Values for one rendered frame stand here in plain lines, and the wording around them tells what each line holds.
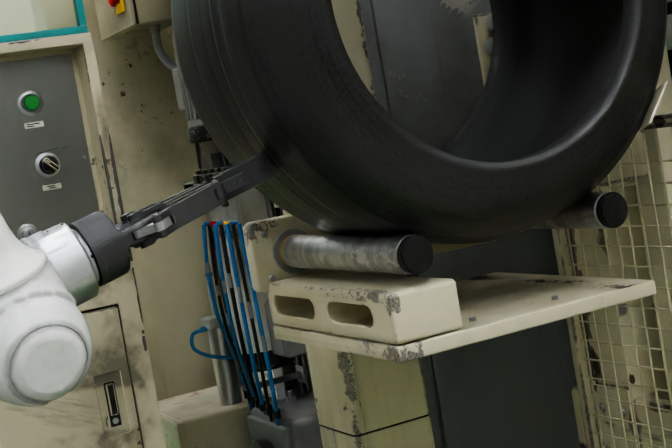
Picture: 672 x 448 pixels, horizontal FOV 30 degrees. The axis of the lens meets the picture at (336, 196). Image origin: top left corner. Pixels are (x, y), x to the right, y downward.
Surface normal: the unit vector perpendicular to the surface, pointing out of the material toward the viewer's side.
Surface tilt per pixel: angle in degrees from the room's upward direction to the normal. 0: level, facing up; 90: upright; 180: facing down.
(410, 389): 90
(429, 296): 90
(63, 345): 112
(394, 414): 90
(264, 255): 90
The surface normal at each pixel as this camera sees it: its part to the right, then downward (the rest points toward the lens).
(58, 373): 0.53, 0.26
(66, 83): 0.44, -0.03
